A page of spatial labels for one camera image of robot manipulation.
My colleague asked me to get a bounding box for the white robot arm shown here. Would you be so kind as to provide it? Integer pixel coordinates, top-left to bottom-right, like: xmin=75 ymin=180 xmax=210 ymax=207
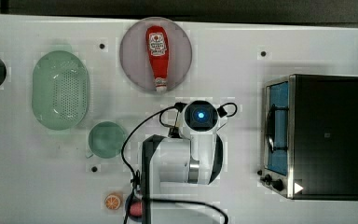
xmin=141 ymin=100 xmax=228 ymax=224

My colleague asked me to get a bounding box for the green mug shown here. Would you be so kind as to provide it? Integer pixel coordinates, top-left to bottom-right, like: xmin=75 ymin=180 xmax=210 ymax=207
xmin=86 ymin=121 xmax=127 ymax=159

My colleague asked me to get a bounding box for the grey round plate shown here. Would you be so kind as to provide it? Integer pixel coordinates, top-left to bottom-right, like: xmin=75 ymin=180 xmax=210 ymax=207
xmin=119 ymin=17 xmax=192 ymax=92

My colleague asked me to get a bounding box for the red ketchup bottle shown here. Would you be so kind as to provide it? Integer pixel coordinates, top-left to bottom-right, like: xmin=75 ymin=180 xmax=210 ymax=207
xmin=145 ymin=25 xmax=170 ymax=92

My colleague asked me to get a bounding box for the blue bowl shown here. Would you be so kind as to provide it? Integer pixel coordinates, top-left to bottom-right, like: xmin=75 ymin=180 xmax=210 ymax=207
xmin=125 ymin=196 xmax=143 ymax=223

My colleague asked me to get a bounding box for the red strawberry toy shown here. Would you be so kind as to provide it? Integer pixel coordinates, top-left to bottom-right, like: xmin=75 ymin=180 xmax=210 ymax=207
xmin=130 ymin=202 xmax=143 ymax=217

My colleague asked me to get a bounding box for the orange slice toy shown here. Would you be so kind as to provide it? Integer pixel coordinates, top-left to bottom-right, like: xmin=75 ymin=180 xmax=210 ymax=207
xmin=104 ymin=193 xmax=122 ymax=210

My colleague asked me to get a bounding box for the green oval colander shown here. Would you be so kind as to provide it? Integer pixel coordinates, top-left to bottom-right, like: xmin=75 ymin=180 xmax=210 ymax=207
xmin=32 ymin=50 xmax=90 ymax=131

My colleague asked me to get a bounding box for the black toaster oven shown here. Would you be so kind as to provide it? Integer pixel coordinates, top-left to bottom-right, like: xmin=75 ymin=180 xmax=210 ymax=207
xmin=257 ymin=74 xmax=358 ymax=201

